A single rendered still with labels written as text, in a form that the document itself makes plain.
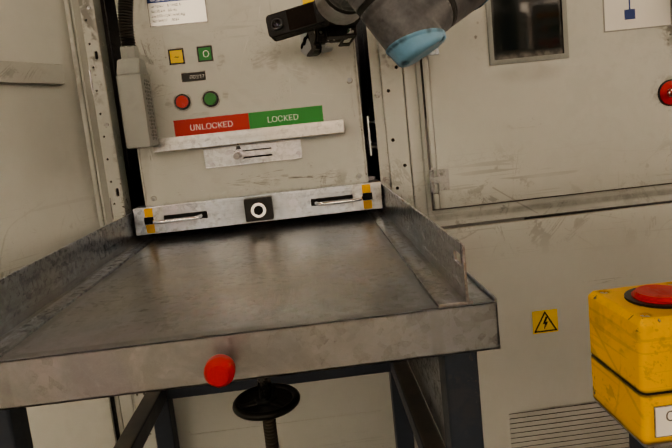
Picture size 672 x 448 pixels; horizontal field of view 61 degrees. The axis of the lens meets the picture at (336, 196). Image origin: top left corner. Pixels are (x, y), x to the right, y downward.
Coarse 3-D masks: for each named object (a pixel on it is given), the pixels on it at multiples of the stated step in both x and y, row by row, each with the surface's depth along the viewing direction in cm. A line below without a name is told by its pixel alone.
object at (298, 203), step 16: (288, 192) 125; (304, 192) 125; (320, 192) 125; (336, 192) 126; (144, 208) 124; (176, 208) 124; (192, 208) 124; (208, 208) 124; (224, 208) 125; (240, 208) 125; (288, 208) 125; (304, 208) 126; (320, 208) 126; (336, 208) 126; (352, 208) 126; (144, 224) 124; (176, 224) 124; (192, 224) 125; (208, 224) 125; (224, 224) 125
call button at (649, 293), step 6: (636, 288) 46; (642, 288) 46; (648, 288) 46; (654, 288) 46; (660, 288) 46; (666, 288) 45; (636, 294) 45; (642, 294) 45; (648, 294) 45; (654, 294) 44; (660, 294) 44; (666, 294) 44; (642, 300) 44; (648, 300) 44; (654, 300) 44; (660, 300) 44; (666, 300) 44
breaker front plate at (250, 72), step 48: (144, 0) 120; (240, 0) 121; (288, 0) 121; (144, 48) 121; (192, 48) 121; (240, 48) 122; (288, 48) 122; (336, 48) 123; (192, 96) 122; (240, 96) 123; (288, 96) 124; (336, 96) 124; (240, 144) 124; (288, 144) 125; (336, 144) 126; (192, 192) 125; (240, 192) 126
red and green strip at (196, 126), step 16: (256, 112) 124; (272, 112) 124; (288, 112) 124; (304, 112) 124; (320, 112) 124; (176, 128) 123; (192, 128) 123; (208, 128) 123; (224, 128) 124; (240, 128) 124
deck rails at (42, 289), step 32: (384, 192) 125; (128, 224) 121; (384, 224) 115; (416, 224) 90; (64, 256) 89; (96, 256) 102; (128, 256) 110; (416, 256) 87; (448, 256) 70; (0, 288) 70; (32, 288) 78; (64, 288) 88; (448, 288) 70; (0, 320) 70; (32, 320) 75; (0, 352) 64
